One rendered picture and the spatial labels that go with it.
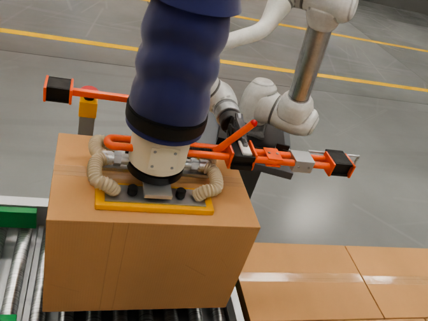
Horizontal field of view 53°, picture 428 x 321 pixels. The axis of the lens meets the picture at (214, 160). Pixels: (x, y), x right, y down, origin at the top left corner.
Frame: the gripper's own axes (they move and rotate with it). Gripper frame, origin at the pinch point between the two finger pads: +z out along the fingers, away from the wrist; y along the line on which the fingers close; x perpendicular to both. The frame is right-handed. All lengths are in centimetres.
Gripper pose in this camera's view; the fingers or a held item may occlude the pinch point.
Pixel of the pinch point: (242, 154)
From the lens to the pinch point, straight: 134.1
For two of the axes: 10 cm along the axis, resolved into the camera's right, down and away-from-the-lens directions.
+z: 1.8, 6.2, -7.7
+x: -9.5, -0.9, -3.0
